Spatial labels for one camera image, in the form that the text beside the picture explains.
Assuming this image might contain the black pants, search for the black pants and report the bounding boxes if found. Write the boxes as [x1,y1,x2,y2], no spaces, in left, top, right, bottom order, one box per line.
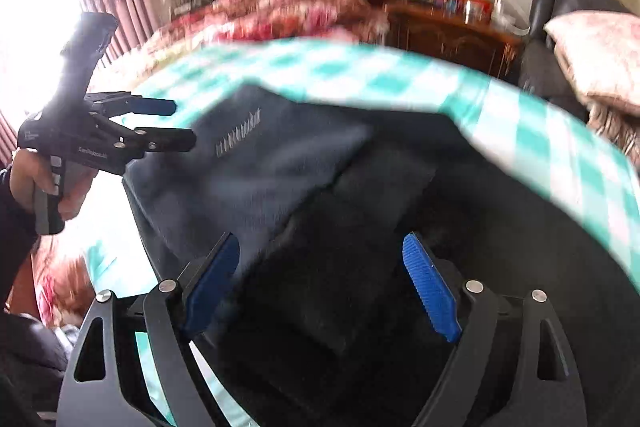
[124,84,639,426]

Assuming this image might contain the black sleeved left forearm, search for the black sleeved left forearm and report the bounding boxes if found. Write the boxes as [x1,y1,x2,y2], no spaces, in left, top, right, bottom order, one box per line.
[0,166,38,307]

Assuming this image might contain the person's left hand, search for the person's left hand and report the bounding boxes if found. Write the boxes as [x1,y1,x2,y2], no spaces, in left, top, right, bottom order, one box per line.
[9,150,98,221]

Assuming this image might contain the green white checkered bedsheet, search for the green white checkered bedsheet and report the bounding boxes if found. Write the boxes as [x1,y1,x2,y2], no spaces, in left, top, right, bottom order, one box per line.
[87,39,639,426]

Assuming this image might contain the red floral quilt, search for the red floral quilt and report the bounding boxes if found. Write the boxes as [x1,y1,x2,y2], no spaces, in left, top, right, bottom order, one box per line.
[144,0,392,58]

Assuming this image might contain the dark wooden nightstand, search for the dark wooden nightstand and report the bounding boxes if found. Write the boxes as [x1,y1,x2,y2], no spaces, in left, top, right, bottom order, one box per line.
[384,1,523,79]

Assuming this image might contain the pink floral pillow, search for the pink floral pillow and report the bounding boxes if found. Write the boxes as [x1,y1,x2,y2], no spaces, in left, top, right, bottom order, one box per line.
[544,11,640,117]

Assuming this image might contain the black leather chair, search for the black leather chair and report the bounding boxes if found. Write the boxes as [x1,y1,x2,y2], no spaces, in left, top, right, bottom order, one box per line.
[518,0,639,122]

